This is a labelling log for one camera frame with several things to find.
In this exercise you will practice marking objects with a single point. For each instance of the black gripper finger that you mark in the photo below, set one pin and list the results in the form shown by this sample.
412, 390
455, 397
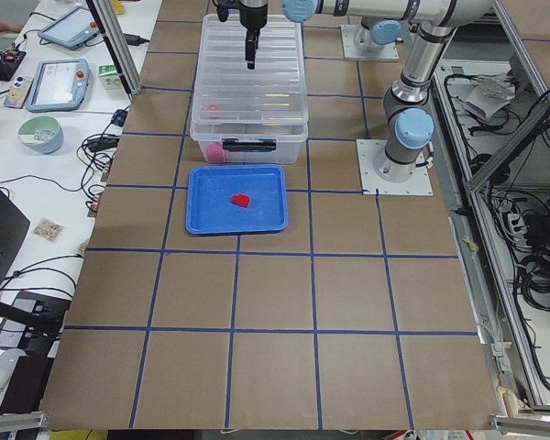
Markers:
255, 46
248, 49

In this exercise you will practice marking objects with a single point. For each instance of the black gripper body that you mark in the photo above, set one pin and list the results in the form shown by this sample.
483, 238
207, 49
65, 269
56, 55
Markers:
252, 18

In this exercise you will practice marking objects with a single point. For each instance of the clear plastic box lid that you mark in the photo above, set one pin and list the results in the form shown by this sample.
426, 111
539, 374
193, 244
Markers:
226, 90

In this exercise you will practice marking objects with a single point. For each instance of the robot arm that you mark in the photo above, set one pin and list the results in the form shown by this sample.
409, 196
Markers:
379, 34
410, 127

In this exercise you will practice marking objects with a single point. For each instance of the clear plastic storage box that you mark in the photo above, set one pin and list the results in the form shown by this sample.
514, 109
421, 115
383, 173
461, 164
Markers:
253, 142

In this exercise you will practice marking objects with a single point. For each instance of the green white carton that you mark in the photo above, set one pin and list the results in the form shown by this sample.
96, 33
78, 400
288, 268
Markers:
109, 77

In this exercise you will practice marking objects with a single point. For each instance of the teach pendant tablet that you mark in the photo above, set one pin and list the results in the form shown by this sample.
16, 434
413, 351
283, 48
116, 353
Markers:
59, 85
72, 29

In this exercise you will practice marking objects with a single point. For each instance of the blue plastic tray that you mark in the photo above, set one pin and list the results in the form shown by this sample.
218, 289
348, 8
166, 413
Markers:
210, 212

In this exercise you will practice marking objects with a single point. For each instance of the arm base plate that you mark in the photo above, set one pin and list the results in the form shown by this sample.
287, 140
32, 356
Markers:
352, 50
380, 176

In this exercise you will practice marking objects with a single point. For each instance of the aluminium frame post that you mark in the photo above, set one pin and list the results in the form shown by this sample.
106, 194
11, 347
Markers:
115, 41

